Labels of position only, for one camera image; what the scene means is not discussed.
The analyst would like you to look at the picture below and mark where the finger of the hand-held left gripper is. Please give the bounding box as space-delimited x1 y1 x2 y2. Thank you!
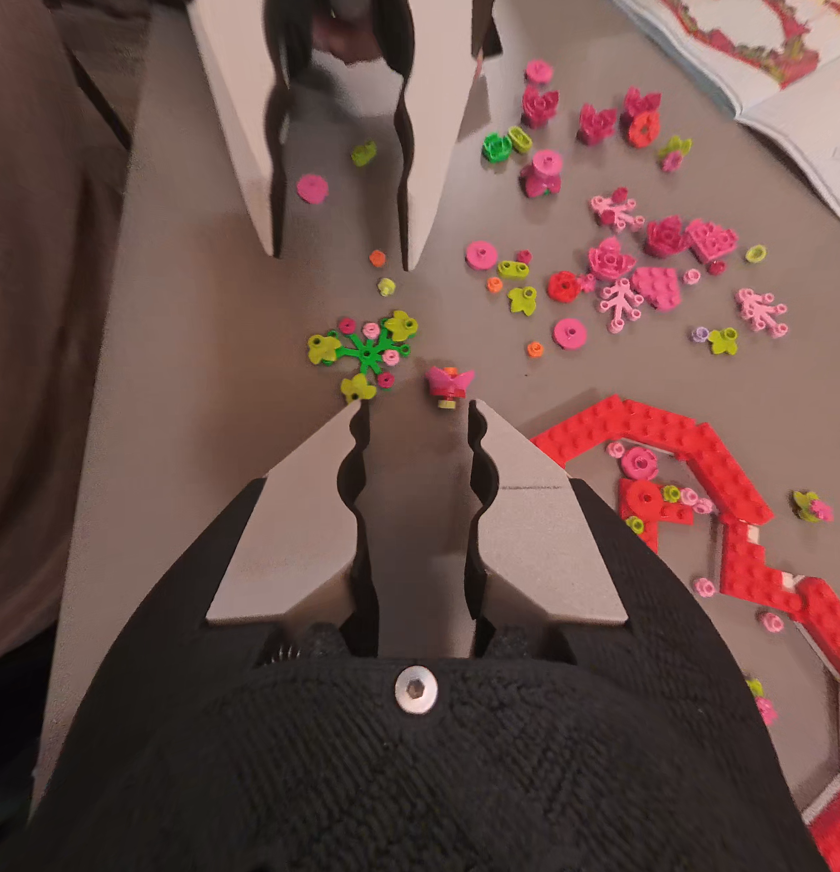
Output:
187 0 296 260
381 0 504 272

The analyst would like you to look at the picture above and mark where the magenta lego rose cluster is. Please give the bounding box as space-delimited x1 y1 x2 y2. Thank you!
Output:
521 85 662 147

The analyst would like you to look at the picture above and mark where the pink tulip with orange stud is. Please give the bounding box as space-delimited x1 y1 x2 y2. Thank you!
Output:
424 366 476 410

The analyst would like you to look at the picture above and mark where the green stem lego flower bunch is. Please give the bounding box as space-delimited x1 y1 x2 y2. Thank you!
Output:
307 310 419 404

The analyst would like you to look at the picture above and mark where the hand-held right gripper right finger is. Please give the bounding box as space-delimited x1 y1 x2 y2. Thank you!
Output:
464 401 628 658

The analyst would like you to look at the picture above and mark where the pink lego heart plate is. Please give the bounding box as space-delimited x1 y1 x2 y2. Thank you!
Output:
686 218 740 263
631 267 683 312

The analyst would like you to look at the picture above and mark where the plain pink lego branch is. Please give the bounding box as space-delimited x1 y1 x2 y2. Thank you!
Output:
735 288 790 339
597 278 644 335

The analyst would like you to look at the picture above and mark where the lego instruction booklet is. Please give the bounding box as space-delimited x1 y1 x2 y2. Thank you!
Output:
614 0 840 234

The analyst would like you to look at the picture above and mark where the red lego heart frame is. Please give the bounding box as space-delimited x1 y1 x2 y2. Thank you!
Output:
529 394 840 872

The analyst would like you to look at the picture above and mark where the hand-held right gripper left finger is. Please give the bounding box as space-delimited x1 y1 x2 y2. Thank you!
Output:
205 401 380 658

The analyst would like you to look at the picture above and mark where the dark pink lego rose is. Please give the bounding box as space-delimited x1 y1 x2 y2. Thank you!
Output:
643 216 692 258

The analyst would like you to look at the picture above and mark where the pink branch with magenta studs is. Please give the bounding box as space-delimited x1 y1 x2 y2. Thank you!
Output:
590 187 646 233

